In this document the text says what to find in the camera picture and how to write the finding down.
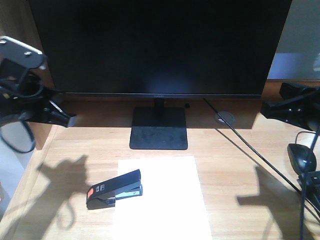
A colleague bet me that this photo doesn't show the brown wooden desk side panel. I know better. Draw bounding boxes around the brown wooden desk side panel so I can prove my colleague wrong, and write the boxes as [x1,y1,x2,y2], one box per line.
[0,0,61,151]

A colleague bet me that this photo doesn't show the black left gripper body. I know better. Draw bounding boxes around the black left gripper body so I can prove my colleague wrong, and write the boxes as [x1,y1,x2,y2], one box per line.
[0,58,46,125]

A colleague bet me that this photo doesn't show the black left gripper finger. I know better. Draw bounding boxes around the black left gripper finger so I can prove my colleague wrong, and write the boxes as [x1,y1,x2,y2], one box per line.
[37,87,76,128]

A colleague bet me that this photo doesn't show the black stapler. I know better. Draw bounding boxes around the black stapler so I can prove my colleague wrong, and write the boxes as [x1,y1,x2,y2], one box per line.
[86,169,143,210]

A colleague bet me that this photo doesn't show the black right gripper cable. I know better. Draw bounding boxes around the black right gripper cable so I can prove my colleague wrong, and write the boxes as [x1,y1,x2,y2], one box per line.
[298,119,320,240]

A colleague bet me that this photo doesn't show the white paper sheets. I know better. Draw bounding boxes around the white paper sheets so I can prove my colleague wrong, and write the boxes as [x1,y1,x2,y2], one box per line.
[113,156,212,240]

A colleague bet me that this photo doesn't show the black keyboard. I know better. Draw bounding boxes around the black keyboard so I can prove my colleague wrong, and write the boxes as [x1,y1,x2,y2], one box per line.
[297,171,320,215]

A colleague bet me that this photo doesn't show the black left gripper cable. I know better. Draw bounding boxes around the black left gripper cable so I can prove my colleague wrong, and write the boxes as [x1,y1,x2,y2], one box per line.
[0,82,45,154]

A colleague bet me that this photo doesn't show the black monitor cable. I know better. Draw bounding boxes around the black monitor cable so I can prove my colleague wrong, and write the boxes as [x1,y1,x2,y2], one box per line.
[202,97,320,222]

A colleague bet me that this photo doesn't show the black computer monitor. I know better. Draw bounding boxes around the black computer monitor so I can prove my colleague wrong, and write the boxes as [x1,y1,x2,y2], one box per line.
[29,0,292,150]

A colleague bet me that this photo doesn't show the black computer mouse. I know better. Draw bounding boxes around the black computer mouse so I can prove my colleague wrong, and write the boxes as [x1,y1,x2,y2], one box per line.
[287,131,317,175]

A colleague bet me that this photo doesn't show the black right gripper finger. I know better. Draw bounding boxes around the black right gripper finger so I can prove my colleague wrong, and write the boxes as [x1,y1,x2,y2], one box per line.
[260,87,320,119]

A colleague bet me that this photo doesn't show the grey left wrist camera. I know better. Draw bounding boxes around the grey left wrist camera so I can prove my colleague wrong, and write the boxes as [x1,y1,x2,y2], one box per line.
[0,35,47,70]

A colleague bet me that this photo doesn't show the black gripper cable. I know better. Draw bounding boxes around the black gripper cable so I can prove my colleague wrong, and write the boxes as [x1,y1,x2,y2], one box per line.
[298,119,320,240]
[0,82,45,154]

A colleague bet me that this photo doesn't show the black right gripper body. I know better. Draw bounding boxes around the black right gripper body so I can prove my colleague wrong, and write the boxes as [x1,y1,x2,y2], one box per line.
[285,82,320,132]

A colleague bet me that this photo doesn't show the grey desk cable grommet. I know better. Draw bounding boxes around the grey desk cable grommet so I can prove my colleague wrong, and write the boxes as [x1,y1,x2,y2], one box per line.
[214,111,236,125]

